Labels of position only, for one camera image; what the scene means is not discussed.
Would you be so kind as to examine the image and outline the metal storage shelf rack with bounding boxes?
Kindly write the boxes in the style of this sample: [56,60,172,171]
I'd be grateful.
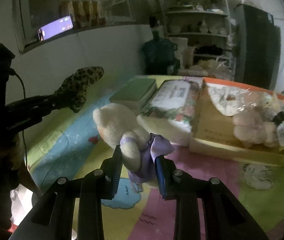
[163,0,233,68]

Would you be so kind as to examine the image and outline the white patterned cloth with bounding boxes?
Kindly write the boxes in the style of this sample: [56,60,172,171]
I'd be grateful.
[207,86,253,116]

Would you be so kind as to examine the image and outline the pink plush toy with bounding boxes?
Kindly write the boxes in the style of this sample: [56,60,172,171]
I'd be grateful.
[232,110,279,148]

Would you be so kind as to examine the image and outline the green white carton box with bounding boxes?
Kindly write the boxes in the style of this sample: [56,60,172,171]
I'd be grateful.
[109,78,157,115]

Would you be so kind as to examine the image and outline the dark refrigerator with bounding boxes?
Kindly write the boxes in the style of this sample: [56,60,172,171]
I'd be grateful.
[234,4,281,90]

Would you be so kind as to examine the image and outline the leopard print cloth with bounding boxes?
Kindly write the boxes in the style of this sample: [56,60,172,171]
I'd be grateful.
[53,66,105,113]

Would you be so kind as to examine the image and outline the glowing screen on ledge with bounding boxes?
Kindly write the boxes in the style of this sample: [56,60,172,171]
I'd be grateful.
[37,15,74,42]

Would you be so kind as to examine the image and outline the colourful cartoon play mat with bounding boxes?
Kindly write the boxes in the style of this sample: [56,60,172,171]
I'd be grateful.
[25,74,284,240]

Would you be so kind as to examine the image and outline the black cable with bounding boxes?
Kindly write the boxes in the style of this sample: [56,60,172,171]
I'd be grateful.
[9,68,30,170]

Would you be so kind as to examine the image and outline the beige plush bear purple dress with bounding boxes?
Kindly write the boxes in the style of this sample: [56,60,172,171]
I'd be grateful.
[92,102,176,189]

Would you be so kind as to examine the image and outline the orange rimmed cardboard box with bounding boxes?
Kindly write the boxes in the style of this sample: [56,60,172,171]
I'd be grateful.
[189,77,284,167]

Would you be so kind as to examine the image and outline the jars on window ledge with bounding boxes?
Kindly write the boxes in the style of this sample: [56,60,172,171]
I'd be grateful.
[59,0,106,29]

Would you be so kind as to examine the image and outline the dark green water jug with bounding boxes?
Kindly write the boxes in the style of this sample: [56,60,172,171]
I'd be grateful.
[142,16,180,75]

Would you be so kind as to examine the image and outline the plastic bag of produce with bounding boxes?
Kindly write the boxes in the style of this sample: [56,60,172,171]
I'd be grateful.
[188,60,233,80]

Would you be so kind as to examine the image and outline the floral tissue pack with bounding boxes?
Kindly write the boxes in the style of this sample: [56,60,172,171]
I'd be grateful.
[137,79,202,147]

